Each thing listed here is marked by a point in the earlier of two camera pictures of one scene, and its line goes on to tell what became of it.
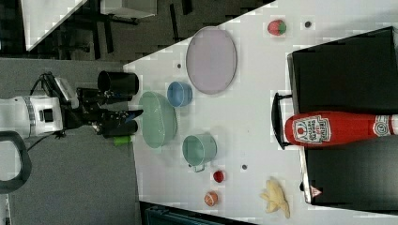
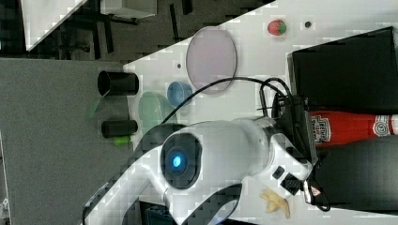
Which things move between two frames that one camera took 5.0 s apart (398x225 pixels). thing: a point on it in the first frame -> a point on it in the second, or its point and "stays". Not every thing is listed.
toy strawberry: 276,27 stays
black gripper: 89,112 -> 292,119
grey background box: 129,8 stays
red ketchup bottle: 315,128 stays
